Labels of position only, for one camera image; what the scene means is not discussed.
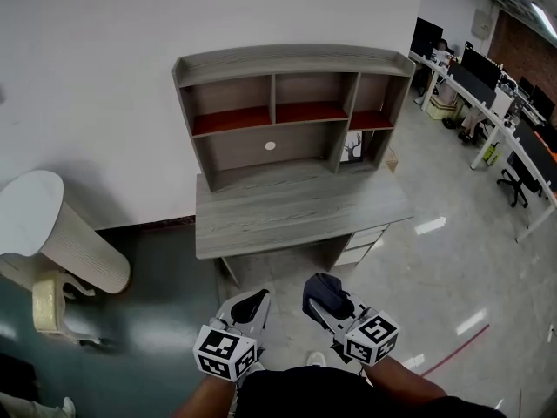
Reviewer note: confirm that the person's left white shoe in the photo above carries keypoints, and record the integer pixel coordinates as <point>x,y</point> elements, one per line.
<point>257,366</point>

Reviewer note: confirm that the person's left forearm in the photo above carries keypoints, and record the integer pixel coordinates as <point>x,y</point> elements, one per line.
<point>204,399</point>

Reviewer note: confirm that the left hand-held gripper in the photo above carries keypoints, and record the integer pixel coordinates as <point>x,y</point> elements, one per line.
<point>224,351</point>

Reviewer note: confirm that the ceiling light panel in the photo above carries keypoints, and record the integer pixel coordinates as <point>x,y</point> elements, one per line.
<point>546,18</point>

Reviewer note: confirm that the black office chair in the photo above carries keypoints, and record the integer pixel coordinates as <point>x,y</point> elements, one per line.
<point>522,181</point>

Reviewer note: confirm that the ornate curved-leg chair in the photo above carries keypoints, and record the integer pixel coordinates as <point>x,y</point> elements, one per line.
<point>45,303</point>

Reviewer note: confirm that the person's right white shoe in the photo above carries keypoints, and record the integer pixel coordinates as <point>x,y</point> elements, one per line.
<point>316,359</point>

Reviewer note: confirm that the person's black shirt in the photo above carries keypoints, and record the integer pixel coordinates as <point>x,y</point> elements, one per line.
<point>326,394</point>

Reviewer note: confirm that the large black monitor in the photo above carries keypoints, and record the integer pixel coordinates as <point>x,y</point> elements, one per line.
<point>481,65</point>

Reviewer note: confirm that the white drawer unit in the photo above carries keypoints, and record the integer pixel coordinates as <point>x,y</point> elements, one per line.
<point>361,244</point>

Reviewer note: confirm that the white floor power socket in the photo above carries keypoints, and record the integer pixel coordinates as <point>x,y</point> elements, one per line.
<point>551,333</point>

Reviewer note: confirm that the white round pedestal table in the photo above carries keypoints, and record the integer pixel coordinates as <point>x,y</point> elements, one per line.
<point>65,242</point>

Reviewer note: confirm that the dark blue cloth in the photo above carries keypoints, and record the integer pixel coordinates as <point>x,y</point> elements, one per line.
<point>320,290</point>

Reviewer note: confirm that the grey wood-grain shelf unit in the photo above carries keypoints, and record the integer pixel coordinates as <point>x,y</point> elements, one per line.
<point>283,61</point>

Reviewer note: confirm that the white wall electrical box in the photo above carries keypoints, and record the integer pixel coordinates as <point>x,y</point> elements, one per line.
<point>483,24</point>

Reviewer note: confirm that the person's right forearm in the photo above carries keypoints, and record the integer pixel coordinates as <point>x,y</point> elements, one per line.
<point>400,377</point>

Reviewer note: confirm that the person's white shoe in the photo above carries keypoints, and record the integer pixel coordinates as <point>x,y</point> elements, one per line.
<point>257,366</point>
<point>316,359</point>

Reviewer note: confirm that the black desk divider panel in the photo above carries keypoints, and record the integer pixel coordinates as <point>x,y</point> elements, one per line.
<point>535,146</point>
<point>472,85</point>

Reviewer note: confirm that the framed tree picture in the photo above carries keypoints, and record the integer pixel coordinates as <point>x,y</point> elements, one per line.
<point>352,146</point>

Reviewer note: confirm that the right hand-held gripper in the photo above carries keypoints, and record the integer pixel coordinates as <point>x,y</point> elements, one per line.
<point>370,338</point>

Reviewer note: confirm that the long white office desk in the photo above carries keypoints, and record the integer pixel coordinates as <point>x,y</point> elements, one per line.
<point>500,124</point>

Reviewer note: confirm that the bright green bag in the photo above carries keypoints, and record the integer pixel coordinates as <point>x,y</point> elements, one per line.
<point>491,155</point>

